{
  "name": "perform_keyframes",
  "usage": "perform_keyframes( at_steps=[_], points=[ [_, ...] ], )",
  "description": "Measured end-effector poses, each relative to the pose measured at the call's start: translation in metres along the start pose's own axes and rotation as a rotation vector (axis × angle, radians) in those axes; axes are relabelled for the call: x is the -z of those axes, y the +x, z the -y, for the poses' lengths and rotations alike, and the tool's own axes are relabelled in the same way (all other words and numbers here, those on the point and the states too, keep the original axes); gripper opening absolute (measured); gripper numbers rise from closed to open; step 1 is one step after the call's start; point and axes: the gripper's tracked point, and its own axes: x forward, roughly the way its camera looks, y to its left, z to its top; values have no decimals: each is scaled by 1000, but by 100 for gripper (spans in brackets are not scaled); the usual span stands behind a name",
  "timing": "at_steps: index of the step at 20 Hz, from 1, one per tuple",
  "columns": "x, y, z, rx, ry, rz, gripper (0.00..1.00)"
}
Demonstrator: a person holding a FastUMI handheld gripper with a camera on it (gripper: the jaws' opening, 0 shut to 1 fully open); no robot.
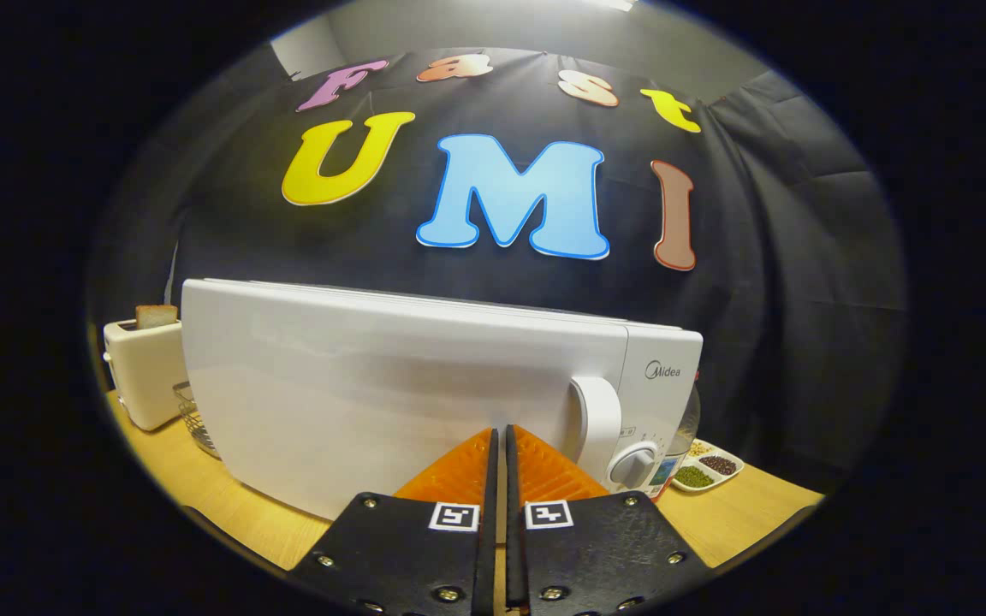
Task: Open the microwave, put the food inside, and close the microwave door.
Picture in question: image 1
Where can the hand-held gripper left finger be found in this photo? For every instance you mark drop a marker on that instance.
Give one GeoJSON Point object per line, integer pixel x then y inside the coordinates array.
{"type": "Point", "coordinates": [485, 556]}

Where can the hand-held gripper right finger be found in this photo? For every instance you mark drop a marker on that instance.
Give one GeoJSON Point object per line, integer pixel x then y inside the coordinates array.
{"type": "Point", "coordinates": [514, 556]}

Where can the white microwave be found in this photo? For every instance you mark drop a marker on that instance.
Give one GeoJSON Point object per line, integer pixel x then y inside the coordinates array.
{"type": "Point", "coordinates": [373, 385]}

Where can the divided dish of grains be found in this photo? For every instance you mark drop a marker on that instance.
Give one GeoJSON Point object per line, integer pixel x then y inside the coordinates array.
{"type": "Point", "coordinates": [707, 466]}

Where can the clear water bottle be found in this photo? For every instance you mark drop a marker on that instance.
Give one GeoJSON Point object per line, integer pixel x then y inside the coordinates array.
{"type": "Point", "coordinates": [686, 428]}

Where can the black backdrop cloth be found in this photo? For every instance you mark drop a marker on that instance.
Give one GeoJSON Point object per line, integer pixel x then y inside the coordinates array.
{"type": "Point", "coordinates": [758, 299]}

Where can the cream toaster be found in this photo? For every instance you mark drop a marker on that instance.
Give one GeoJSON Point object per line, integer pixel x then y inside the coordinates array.
{"type": "Point", "coordinates": [146, 376]}

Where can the toast slice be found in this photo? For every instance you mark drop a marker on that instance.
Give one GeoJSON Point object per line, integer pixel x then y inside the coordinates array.
{"type": "Point", "coordinates": [157, 317]}

